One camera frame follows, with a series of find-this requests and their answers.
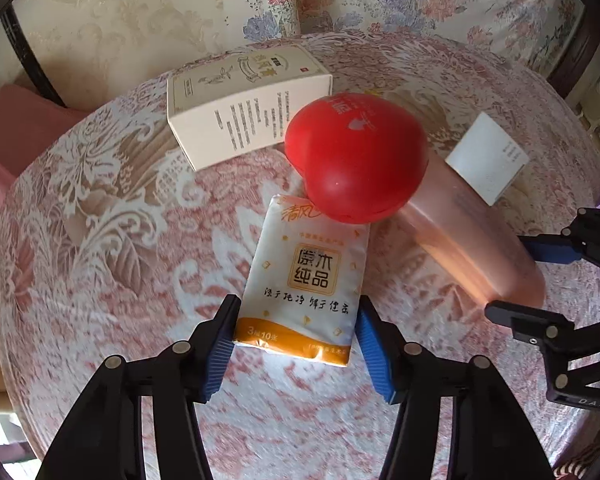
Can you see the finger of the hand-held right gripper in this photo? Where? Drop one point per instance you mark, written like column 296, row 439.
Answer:
column 550, row 250
column 525, row 320

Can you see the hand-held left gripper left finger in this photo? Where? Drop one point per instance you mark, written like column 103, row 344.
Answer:
column 217, row 355

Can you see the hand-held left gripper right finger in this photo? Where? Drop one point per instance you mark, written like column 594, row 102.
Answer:
column 375, row 355

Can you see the pink pencil case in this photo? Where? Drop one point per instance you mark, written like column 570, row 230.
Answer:
column 470, row 240

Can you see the white orange tissue pack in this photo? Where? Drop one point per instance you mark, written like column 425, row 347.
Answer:
column 300, row 280

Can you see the cream cardboard box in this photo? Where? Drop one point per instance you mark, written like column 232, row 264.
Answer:
column 230, row 105

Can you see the white medicine box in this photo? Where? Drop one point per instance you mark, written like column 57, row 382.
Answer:
column 485, row 160

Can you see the white ornate chair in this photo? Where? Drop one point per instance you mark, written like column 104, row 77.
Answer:
column 597, row 110

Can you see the red heart-shaped ball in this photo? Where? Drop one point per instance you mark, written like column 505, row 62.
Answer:
column 355, row 160

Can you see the floral bedsheet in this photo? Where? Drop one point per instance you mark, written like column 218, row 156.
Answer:
column 405, row 0

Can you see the pink cloth cover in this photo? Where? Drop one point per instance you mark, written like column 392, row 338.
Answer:
column 10, row 130

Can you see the dark wooden frame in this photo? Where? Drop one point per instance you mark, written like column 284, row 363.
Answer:
column 575, row 65

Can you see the black metal bed frame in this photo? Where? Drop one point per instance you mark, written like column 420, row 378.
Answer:
column 30, row 55

